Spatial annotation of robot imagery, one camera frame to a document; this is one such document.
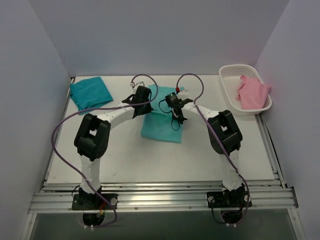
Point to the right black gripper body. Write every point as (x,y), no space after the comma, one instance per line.
(179,115)

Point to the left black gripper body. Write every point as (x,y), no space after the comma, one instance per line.
(146,110)

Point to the mint green t shirt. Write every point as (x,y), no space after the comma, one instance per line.
(158,124)

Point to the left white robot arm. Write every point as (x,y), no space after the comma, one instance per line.
(93,135)

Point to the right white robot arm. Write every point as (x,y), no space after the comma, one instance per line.
(224,135)

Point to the folded teal t shirt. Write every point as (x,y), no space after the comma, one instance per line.
(90,93)

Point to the white perforated plastic basket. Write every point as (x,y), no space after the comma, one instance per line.
(230,80)

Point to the pink t shirt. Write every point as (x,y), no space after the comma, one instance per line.
(252,94)

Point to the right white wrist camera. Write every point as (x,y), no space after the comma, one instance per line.
(181,93)

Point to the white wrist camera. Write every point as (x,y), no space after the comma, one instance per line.
(181,93)
(135,85)

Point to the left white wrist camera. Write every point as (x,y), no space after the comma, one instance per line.
(135,85)

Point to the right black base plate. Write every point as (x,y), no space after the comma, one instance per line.
(226,199)

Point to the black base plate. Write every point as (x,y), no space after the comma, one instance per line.
(226,199)
(86,202)

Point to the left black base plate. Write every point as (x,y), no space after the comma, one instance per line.
(86,202)

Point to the aluminium rail frame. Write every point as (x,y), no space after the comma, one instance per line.
(172,211)

